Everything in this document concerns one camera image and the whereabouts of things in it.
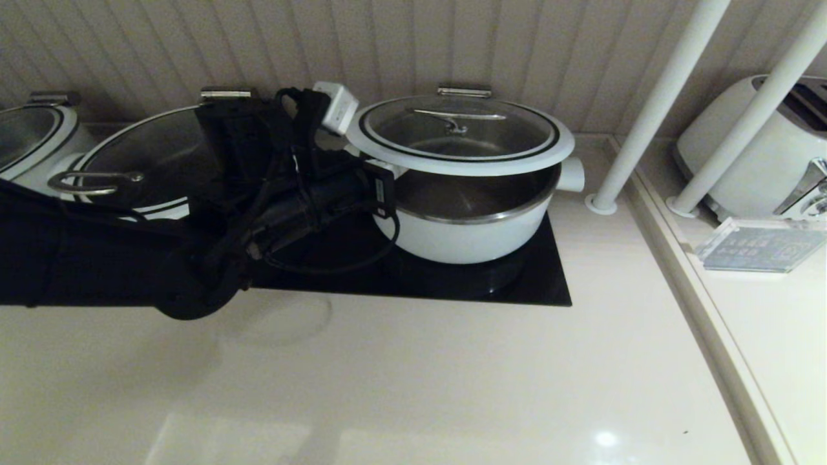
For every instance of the clear acrylic sign holder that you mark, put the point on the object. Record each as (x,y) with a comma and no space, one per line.
(762,247)

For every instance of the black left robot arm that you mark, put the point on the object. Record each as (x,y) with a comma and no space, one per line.
(97,258)

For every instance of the white pot with steel insert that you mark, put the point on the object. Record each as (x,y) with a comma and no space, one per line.
(465,242)
(58,171)

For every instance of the white toaster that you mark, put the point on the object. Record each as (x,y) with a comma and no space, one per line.
(749,161)

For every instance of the large black induction cooktop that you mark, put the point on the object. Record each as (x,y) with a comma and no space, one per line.
(452,284)

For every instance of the glass lid with white rim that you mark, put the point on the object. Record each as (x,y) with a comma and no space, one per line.
(465,161)
(22,132)

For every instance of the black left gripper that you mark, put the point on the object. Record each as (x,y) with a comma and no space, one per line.
(323,206)

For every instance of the white support pole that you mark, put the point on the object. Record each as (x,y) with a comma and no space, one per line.
(749,123)
(659,103)

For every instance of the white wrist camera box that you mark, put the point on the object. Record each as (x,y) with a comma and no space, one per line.
(337,106)

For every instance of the white bucket with metal handle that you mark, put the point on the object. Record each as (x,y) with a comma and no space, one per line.
(165,210)

